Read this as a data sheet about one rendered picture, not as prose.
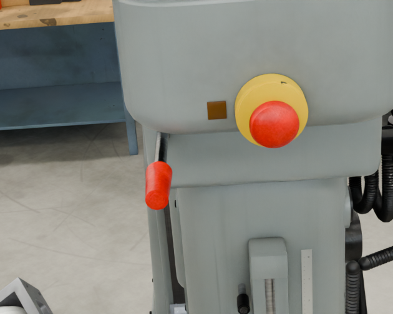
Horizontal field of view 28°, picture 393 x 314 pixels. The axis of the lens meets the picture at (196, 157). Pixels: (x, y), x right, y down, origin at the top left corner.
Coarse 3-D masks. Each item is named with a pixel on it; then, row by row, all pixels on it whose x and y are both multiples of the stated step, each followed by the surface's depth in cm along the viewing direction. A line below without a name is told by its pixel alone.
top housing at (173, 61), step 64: (128, 0) 64; (192, 0) 62; (256, 0) 62; (320, 0) 62; (384, 0) 63; (128, 64) 67; (192, 64) 65; (256, 64) 65; (320, 64) 65; (384, 64) 65; (192, 128) 67
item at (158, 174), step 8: (160, 136) 75; (168, 136) 78; (160, 144) 74; (160, 152) 72; (160, 160) 71; (152, 168) 68; (160, 168) 68; (168, 168) 69; (152, 176) 67; (160, 176) 67; (168, 176) 68; (152, 184) 66; (160, 184) 66; (168, 184) 67; (152, 192) 65; (160, 192) 65; (168, 192) 66; (152, 200) 65; (160, 200) 65; (152, 208) 66; (160, 208) 66
